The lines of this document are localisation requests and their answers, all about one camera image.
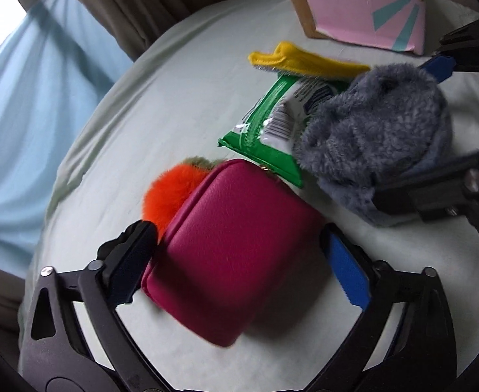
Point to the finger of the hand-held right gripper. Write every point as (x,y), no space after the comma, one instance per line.
(411,201)
(441,65)

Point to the yellow brush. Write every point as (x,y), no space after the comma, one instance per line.
(305,59)

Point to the orange fluffy pompom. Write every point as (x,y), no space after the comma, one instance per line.
(170,196)

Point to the grey fluffy sock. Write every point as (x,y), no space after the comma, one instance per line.
(370,130)

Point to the green white snack packet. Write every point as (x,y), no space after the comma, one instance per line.
(272,130)

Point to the light blue sheer curtain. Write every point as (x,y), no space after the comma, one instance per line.
(31,130)

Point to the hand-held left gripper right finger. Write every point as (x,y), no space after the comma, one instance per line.
(346,270)

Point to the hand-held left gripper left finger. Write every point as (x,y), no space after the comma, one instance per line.
(128,262)

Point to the magenta leather pouch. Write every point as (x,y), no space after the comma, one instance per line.
(235,249)

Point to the beige curtain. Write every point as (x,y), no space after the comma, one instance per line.
(141,4)

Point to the pink printed cardboard box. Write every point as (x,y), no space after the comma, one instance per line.
(358,12)

